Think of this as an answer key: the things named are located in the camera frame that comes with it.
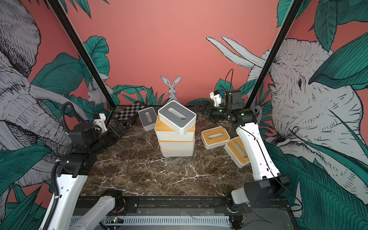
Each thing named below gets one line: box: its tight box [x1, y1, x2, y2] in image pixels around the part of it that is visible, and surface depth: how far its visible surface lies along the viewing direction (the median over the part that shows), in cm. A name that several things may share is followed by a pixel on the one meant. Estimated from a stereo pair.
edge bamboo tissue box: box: [224, 136, 251, 169], surface depth 91 cm
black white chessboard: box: [114, 100, 149, 121], surface depth 114 cm
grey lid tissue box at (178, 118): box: [157, 100, 197, 136], surface depth 73 cm
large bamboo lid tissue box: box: [158, 139, 196, 150], surface depth 83 cm
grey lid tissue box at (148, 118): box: [138, 106, 158, 132], surface depth 111 cm
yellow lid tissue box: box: [160, 148, 195, 157], surface depth 91 cm
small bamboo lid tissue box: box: [200, 126, 231, 150], surface depth 100 cm
